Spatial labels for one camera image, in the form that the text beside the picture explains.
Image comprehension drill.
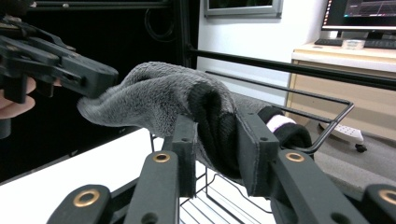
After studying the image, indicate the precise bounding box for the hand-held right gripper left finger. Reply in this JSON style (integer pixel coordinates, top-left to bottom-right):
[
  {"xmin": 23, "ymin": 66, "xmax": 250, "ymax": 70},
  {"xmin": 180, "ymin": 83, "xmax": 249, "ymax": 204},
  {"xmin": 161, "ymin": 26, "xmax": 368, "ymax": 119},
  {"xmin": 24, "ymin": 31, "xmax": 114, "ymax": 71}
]
[{"xmin": 162, "ymin": 114, "xmax": 199, "ymax": 199}]

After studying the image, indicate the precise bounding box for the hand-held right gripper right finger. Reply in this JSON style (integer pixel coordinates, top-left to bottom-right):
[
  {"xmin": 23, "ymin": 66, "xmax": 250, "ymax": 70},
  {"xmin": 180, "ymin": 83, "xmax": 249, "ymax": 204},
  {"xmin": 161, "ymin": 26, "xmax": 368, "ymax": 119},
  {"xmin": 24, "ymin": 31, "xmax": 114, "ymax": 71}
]
[{"xmin": 234, "ymin": 111, "xmax": 281, "ymax": 198}]

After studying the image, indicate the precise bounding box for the fluffy grey and black sock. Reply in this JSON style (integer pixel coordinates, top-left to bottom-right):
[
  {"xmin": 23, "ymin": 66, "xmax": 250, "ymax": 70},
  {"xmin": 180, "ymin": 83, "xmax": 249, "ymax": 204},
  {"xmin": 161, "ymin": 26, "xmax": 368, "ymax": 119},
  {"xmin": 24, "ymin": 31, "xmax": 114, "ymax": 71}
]
[{"xmin": 76, "ymin": 61, "xmax": 313, "ymax": 182}]

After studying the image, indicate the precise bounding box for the black wire rack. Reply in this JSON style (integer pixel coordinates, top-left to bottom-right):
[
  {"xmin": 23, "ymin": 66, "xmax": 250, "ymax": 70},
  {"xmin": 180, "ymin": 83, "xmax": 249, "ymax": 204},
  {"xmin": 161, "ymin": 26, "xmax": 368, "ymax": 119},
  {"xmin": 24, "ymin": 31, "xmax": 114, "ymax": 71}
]
[{"xmin": 148, "ymin": 69, "xmax": 356, "ymax": 224}]

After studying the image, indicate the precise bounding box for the white chair base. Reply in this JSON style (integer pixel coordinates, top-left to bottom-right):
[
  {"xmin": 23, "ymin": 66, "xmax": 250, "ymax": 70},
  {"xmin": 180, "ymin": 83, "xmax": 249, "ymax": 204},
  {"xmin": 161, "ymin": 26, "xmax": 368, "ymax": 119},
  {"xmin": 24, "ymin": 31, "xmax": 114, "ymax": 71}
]
[{"xmin": 318, "ymin": 121, "xmax": 369, "ymax": 154}]

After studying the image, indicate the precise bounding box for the light wooden desk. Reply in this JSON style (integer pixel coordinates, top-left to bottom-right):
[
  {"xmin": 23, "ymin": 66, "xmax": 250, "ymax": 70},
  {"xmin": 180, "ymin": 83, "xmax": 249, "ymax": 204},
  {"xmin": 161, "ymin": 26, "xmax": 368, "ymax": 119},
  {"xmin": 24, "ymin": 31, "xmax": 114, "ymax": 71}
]
[{"xmin": 284, "ymin": 41, "xmax": 396, "ymax": 142}]

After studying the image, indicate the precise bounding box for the black keyboard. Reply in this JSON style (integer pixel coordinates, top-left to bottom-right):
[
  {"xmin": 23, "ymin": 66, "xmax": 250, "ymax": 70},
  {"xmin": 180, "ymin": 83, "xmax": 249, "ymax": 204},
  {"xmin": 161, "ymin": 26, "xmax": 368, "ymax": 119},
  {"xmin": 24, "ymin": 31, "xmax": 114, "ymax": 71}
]
[{"xmin": 313, "ymin": 37, "xmax": 396, "ymax": 50}]

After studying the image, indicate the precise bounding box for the small clear box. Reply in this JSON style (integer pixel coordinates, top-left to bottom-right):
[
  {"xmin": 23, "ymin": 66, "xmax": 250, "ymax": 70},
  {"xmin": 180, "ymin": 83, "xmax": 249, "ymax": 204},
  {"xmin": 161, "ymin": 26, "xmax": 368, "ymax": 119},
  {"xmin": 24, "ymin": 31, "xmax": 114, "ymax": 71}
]
[{"xmin": 341, "ymin": 38, "xmax": 366, "ymax": 50}]

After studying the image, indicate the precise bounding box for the grey framed screen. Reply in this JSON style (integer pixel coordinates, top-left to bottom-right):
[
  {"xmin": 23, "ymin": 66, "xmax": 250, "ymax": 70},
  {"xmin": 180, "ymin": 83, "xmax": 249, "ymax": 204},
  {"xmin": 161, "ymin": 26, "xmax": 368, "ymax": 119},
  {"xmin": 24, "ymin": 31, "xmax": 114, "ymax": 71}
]
[{"xmin": 204, "ymin": 0, "xmax": 284, "ymax": 19}]

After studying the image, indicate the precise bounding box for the computer monitor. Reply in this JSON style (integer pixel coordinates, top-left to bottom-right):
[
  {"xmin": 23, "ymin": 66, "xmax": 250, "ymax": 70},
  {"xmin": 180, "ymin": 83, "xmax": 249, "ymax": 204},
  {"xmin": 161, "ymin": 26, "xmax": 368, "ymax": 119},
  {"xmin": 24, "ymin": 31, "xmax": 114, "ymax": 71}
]
[{"xmin": 321, "ymin": 0, "xmax": 396, "ymax": 40}]

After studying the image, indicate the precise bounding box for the black looped cable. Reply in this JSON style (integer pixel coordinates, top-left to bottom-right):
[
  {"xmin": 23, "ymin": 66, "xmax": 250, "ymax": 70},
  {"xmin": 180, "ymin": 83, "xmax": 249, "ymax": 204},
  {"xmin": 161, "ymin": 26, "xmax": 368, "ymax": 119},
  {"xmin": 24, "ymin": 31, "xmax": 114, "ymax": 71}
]
[{"xmin": 144, "ymin": 7, "xmax": 176, "ymax": 44}]

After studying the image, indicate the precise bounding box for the black metal frame post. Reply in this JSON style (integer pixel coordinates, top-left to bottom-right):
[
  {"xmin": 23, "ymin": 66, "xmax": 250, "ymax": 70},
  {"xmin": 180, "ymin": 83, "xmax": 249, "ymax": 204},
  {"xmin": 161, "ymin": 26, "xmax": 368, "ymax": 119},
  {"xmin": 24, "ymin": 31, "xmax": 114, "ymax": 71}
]
[{"xmin": 173, "ymin": 0, "xmax": 201, "ymax": 70}]

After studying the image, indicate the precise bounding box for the black metal frame bar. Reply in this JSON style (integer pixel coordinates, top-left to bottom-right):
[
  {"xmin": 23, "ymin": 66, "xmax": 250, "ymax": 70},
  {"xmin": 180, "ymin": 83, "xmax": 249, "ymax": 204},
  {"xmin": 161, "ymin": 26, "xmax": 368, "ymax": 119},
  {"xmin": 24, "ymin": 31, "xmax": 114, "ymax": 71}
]
[{"xmin": 186, "ymin": 47, "xmax": 396, "ymax": 91}]

